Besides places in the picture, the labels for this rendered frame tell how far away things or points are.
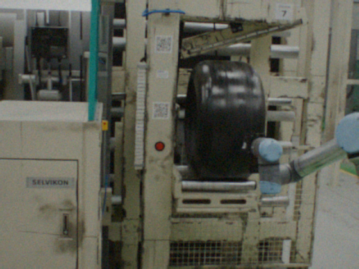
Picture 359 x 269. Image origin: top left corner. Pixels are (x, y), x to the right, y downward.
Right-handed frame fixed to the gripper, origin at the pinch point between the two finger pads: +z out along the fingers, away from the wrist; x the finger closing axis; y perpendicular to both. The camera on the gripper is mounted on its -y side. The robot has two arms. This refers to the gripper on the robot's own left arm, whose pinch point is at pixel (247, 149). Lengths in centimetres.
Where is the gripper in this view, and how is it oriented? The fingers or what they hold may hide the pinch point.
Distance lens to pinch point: 224.6
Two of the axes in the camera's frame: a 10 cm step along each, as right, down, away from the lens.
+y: 0.3, -10.0, -0.4
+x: -9.9, -0.2, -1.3
